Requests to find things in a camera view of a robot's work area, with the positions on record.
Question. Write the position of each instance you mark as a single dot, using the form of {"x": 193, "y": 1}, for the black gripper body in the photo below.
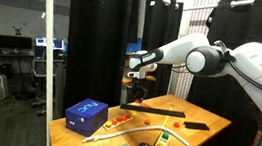
{"x": 140, "y": 85}

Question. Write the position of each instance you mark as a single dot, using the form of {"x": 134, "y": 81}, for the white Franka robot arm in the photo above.
{"x": 259, "y": 65}

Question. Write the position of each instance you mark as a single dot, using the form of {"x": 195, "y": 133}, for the orange plastic object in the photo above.
{"x": 147, "y": 106}

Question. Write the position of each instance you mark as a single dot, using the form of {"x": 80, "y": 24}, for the long black bar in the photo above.
{"x": 153, "y": 110}

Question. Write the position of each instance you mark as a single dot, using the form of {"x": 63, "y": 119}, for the yellow flat block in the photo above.
{"x": 134, "y": 114}

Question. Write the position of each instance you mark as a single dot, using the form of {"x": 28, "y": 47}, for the green cube block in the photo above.
{"x": 165, "y": 136}

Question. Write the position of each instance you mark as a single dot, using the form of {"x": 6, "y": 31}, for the blue cardboard box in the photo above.
{"x": 85, "y": 116}

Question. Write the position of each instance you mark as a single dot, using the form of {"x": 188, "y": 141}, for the black curtain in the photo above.
{"x": 97, "y": 45}
{"x": 261, "y": 25}
{"x": 163, "y": 26}

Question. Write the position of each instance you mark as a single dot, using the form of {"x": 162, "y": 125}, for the small black flat plate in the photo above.
{"x": 196, "y": 126}

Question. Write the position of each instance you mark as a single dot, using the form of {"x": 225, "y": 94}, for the white vertical pole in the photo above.
{"x": 48, "y": 56}

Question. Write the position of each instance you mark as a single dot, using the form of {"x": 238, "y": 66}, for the mesh office chair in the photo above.
{"x": 39, "y": 68}

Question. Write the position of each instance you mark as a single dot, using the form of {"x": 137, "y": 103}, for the monitor with blue screen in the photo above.
{"x": 40, "y": 41}

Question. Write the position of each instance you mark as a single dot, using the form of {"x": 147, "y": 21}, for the black computer monitor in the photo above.
{"x": 14, "y": 42}

